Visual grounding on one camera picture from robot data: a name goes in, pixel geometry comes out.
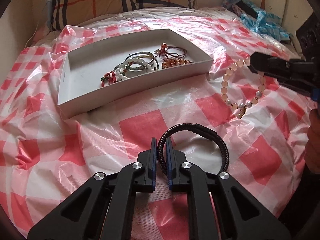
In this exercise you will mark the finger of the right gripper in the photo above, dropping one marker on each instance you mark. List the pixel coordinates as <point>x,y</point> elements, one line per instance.
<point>298,75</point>

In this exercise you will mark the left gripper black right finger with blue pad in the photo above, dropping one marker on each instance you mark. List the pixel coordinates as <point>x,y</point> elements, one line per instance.
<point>219,207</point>

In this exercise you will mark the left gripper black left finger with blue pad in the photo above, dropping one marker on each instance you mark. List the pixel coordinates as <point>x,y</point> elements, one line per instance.
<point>102,207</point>

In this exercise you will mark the person's right hand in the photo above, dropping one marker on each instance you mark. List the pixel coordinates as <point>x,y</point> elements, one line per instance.
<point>312,148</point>

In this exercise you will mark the blue plastic bag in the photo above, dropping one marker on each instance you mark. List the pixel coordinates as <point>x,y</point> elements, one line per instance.
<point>265,24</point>

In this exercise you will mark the red white checkered plastic sheet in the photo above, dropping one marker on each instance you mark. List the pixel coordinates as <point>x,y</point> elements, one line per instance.
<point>45,157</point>

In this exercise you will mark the white shallow cardboard tray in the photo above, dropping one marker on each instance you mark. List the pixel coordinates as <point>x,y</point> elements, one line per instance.
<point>97,74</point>

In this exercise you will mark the gold thread beaded bangle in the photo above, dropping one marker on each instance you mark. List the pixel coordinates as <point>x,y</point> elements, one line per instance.
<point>145,55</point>

